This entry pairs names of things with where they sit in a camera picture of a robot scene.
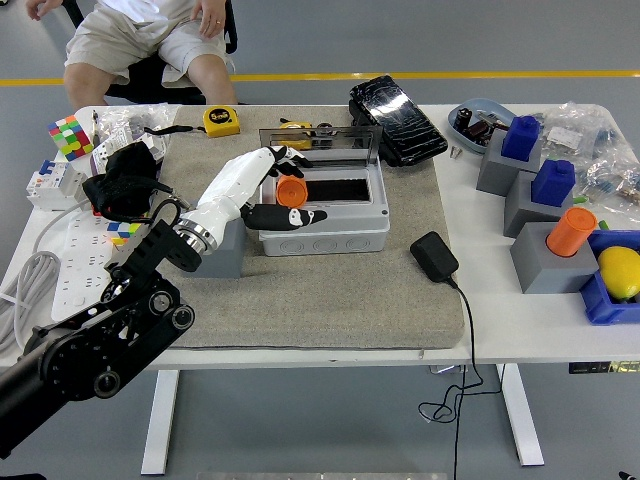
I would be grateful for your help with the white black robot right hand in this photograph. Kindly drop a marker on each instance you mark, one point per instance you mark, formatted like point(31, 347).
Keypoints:
point(630, 476)

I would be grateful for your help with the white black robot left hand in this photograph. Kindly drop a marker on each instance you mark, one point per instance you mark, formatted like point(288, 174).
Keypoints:
point(225, 192)

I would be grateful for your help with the person's right hand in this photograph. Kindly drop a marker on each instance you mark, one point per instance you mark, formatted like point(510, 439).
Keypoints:
point(40, 7)

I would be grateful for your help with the person's left hand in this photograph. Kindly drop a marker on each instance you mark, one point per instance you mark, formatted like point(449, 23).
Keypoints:
point(210, 17)

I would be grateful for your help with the orange cylinder battery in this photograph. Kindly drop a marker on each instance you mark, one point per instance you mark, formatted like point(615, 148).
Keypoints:
point(292, 192)
point(570, 232)

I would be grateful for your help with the grey electrical box clear lid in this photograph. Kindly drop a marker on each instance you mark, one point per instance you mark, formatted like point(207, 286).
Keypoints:
point(325, 235)

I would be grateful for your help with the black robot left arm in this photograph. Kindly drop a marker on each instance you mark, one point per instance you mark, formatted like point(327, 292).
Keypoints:
point(100, 350)

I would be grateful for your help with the grey block with round hole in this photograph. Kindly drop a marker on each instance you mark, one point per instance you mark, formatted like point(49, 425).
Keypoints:
point(225, 260)

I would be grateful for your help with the square yellow tape measure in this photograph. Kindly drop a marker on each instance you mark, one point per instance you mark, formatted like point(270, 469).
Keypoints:
point(222, 122)

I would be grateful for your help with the person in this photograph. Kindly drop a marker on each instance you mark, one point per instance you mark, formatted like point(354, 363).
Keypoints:
point(140, 35)

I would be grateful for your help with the black office chair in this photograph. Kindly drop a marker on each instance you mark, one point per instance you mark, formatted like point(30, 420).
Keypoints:
point(145, 84)

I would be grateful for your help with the round yellow tape measure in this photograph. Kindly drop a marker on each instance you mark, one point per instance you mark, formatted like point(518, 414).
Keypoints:
point(295, 125)

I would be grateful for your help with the small colourful puzzle cube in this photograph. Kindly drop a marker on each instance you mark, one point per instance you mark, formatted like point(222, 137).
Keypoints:
point(120, 231)

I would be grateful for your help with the black table control panel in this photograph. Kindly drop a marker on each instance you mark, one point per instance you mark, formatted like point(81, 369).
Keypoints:
point(600, 368)

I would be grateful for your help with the white table leg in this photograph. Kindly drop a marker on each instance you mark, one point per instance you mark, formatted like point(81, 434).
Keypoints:
point(522, 420)
point(160, 425)

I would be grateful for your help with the clear plastic bag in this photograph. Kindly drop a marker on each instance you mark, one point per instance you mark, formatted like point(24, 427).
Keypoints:
point(125, 120)

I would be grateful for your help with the white purple package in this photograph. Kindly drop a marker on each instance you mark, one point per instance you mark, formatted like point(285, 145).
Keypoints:
point(102, 152)

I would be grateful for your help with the large colourful puzzle cube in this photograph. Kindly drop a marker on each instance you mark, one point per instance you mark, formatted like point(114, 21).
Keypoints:
point(70, 137)

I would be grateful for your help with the grey-brown mat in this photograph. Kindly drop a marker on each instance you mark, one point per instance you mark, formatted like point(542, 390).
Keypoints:
point(325, 300)

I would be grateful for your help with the white power strip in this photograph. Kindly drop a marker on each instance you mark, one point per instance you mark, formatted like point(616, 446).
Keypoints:
point(80, 270)

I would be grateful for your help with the white circuit breaker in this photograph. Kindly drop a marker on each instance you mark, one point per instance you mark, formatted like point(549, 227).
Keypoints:
point(55, 182)

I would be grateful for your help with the blue plastic bin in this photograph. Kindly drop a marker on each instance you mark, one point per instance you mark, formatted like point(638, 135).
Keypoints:
point(600, 305)

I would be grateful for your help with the black cracked glossy case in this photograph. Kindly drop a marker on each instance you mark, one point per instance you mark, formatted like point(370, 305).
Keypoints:
point(400, 120)

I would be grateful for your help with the yellow lemon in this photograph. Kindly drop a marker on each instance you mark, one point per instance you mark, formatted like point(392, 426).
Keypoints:
point(620, 272)

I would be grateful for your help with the black power adapter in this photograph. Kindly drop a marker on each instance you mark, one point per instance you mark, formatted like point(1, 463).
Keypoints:
point(435, 257)

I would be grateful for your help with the grey block holder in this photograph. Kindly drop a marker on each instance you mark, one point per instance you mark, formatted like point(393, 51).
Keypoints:
point(540, 270)
point(492, 172)
point(520, 215)

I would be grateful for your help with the blue-grey oval tray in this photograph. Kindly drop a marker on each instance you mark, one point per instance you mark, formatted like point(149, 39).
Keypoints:
point(456, 131)

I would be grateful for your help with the dark capacitor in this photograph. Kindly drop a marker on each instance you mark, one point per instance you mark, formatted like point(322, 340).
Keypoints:
point(463, 117)

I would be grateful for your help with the brown electronic part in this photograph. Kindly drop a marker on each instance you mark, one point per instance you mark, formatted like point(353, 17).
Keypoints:
point(477, 132)

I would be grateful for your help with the clear bag of parts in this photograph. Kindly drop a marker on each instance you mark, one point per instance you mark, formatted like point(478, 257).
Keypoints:
point(575, 132)
point(615, 180)

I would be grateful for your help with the blue bottle-shaped block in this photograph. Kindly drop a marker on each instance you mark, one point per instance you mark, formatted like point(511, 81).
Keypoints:
point(520, 140)
point(552, 185)

